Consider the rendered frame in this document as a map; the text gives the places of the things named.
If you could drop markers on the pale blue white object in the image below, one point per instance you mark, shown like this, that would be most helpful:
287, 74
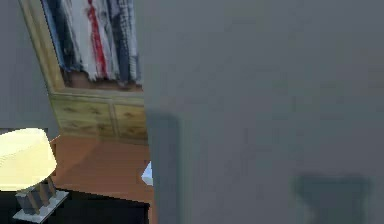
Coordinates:
148, 175

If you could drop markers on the black table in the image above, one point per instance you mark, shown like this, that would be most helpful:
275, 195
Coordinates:
96, 210

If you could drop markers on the hanging clothes row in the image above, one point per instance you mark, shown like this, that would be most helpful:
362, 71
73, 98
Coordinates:
96, 36

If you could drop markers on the light wooden wardrobe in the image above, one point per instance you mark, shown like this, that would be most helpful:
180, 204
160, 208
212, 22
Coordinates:
86, 113

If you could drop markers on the cream shade table lamp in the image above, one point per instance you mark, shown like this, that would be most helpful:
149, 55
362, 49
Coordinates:
23, 160

